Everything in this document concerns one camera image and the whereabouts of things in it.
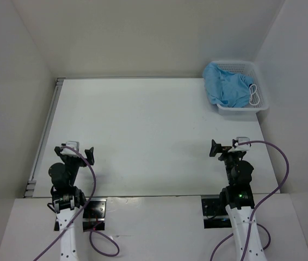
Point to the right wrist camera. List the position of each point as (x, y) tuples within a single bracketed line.
[(240, 144)]

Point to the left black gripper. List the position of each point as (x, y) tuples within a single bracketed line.
[(63, 158)]

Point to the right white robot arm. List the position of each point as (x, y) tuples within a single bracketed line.
[(238, 201)]

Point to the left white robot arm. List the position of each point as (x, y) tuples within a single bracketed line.
[(72, 243)]

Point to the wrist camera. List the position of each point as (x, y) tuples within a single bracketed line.
[(70, 148), (240, 144)]

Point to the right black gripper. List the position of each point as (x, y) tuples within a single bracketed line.
[(215, 148)]

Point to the white plastic basket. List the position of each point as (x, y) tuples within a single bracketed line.
[(258, 100)]

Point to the light blue shorts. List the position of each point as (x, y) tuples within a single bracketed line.
[(228, 89)]

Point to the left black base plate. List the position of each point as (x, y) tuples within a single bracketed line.
[(93, 215)]

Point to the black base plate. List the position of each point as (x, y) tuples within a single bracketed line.
[(214, 215), (93, 215)]

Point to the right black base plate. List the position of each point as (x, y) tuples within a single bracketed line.
[(214, 215)]

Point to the aluminium table edge rail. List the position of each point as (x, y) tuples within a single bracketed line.
[(30, 186)]

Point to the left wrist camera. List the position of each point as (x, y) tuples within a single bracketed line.
[(70, 148)]

